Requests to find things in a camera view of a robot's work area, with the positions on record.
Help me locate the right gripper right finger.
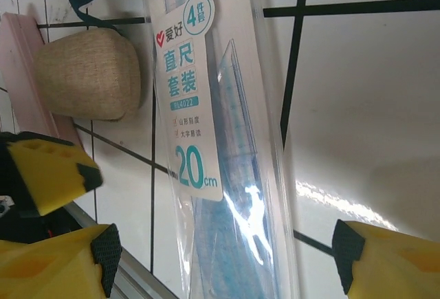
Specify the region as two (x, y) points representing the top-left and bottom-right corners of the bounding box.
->
(331, 219), (440, 299)

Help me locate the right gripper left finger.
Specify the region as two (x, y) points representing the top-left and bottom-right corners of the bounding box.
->
(0, 223), (123, 299)

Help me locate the pink pencil case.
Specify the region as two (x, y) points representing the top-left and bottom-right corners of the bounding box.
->
(0, 12), (83, 145)

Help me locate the tan fabric glasses case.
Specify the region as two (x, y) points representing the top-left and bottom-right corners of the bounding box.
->
(33, 27), (142, 122)

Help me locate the clear ruler set package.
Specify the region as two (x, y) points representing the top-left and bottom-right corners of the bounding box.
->
(142, 0), (302, 299)

